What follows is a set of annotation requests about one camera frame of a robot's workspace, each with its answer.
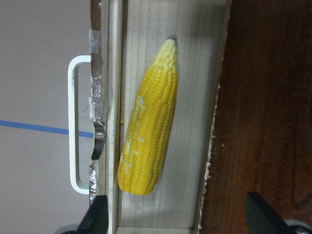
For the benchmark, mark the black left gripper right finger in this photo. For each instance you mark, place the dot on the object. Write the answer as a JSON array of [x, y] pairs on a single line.
[[261, 218]]

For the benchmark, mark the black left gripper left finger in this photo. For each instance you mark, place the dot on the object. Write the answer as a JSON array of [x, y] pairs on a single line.
[[95, 220]]

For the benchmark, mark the white drawer handle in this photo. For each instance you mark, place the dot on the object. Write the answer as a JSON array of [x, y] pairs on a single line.
[[72, 98]]

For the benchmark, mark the yellow corn cob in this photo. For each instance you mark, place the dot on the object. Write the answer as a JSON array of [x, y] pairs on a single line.
[[150, 123]]

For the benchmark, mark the light wood drawer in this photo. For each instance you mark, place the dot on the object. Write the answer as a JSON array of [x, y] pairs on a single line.
[[132, 32]]

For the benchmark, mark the dark brown wooden cabinet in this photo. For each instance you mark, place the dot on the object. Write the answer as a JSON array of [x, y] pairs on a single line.
[[263, 123]]

